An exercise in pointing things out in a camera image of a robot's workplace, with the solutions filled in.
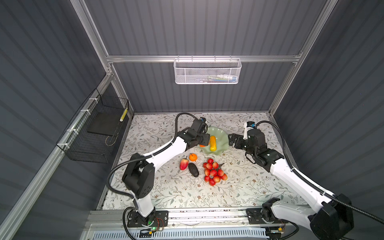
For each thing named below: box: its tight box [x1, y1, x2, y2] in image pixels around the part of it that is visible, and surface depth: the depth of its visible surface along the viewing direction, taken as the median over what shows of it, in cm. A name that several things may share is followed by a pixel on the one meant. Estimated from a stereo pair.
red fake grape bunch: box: [202, 158, 228, 186], surface depth 86 cm
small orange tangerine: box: [189, 153, 198, 162], surface depth 95 cm
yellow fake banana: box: [209, 135, 217, 152], surface depth 100 cm
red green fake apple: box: [179, 155, 190, 171], surface depth 91 cm
